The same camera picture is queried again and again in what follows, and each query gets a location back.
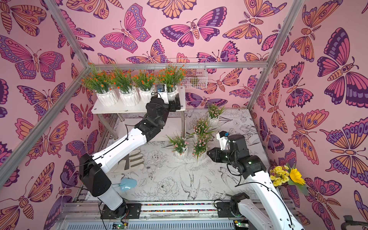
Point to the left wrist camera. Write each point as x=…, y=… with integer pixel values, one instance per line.
x=162, y=92

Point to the white wire basket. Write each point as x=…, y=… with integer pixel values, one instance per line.
x=195, y=69

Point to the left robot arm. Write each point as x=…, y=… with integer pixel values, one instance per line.
x=93, y=169

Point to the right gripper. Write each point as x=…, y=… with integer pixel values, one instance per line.
x=216, y=155

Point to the yellow flower bouquet vase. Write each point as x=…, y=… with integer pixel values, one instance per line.
x=282, y=175

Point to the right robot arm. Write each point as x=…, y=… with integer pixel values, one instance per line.
x=264, y=189

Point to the pink plant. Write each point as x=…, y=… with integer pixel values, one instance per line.
x=200, y=147
x=214, y=113
x=202, y=129
x=180, y=146

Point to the white two-tier rack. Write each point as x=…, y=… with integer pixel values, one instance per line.
x=175, y=124

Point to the orange plant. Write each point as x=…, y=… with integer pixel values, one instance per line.
x=100, y=82
x=145, y=81
x=122, y=80
x=171, y=76

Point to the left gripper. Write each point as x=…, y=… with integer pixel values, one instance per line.
x=171, y=105

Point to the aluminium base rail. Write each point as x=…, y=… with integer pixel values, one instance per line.
x=186, y=215

